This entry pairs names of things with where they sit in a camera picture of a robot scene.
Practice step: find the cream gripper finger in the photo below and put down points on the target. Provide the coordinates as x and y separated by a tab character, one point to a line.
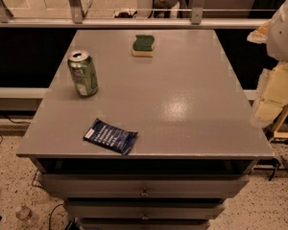
272	90

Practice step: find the blue rxbar blueberry wrapper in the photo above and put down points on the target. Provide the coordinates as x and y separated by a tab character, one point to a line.
110	137

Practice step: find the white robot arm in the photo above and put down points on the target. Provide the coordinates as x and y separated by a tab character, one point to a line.
274	33

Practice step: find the green yellow sponge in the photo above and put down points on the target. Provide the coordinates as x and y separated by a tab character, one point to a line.
143	46

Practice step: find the green soda can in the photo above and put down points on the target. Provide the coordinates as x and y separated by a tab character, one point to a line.
83	73

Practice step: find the grey middle drawer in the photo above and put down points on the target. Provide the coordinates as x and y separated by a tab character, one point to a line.
144	209

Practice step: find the grey drawer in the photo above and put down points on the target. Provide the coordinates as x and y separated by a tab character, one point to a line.
144	209
143	186
137	224

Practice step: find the grey bottom drawer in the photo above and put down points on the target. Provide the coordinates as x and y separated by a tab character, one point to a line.
137	224

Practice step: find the grey top drawer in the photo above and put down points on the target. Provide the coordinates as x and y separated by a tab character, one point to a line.
143	186

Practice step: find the clear plastic water bottle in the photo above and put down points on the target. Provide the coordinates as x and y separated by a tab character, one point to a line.
26	215

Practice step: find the metal railing beam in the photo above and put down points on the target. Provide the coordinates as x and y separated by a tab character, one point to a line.
142	24

